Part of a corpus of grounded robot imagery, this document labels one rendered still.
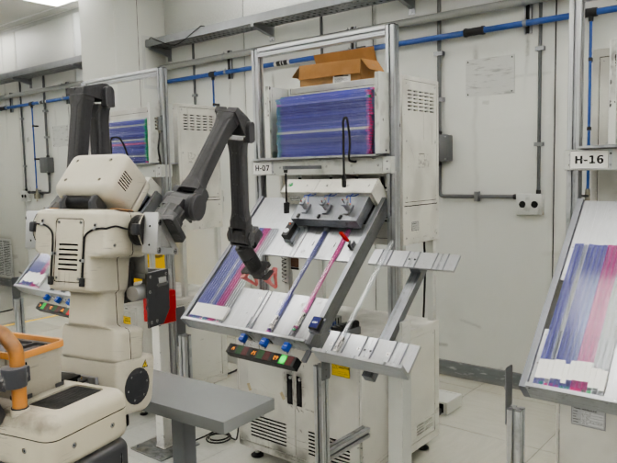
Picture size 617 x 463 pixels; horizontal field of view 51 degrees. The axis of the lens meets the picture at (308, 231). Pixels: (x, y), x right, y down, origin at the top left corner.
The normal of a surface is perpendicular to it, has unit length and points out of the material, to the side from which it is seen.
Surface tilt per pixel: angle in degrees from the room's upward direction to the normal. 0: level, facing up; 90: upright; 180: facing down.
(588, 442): 90
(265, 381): 90
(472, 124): 90
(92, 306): 82
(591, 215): 45
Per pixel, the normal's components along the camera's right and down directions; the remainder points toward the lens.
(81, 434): 0.90, 0.02
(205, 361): 0.77, 0.04
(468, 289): -0.63, 0.08
